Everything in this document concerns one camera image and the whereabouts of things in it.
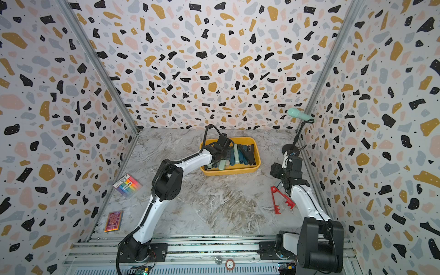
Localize pale green pliers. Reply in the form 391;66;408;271
218;159;227;171

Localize yellow storage box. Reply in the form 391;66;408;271
200;137;261;176

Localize red pruning pliers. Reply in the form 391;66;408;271
270;185;296;215

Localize black pliers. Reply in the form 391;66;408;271
237;144;256;166

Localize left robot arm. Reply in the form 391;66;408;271
116;134;234;264

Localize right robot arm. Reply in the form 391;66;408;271
270;150;344;273

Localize highlighter pen pack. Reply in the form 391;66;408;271
113;174;143;198

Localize pink card pack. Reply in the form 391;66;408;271
104;210;123;233

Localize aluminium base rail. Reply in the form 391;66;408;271
61;234;365;275

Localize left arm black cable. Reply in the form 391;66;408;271
115;124;228;275

